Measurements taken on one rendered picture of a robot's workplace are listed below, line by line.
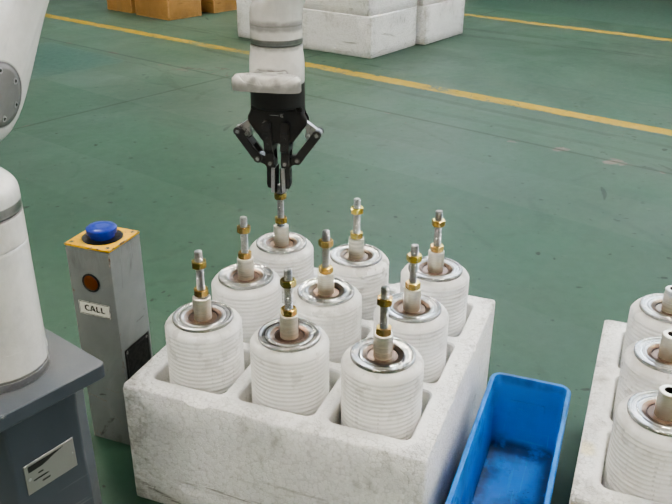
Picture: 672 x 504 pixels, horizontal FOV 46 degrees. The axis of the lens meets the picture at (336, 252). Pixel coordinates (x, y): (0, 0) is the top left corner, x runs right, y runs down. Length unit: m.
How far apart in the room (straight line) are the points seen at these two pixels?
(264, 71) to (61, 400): 0.49
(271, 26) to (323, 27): 2.71
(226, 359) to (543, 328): 0.71
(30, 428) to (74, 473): 0.09
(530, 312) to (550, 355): 0.15
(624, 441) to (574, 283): 0.84
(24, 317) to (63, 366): 0.08
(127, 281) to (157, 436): 0.21
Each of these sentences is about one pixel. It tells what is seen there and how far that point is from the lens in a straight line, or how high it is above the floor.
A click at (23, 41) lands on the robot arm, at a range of 0.76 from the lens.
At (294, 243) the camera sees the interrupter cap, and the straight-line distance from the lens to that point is 1.20.
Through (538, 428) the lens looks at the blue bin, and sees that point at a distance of 1.19.
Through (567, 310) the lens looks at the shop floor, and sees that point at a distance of 1.59.
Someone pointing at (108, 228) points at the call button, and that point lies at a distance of 1.09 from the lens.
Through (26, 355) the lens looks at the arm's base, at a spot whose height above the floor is 0.33.
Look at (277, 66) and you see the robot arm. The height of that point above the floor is 0.52.
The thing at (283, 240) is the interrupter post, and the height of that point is 0.26.
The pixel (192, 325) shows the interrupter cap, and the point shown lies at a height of 0.25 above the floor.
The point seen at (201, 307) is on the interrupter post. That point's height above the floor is 0.27.
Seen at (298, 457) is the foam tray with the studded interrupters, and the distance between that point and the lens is 0.96.
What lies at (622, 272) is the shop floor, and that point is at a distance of 1.78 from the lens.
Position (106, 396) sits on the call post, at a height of 0.08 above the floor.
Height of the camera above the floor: 0.76
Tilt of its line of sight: 26 degrees down
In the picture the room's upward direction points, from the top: straight up
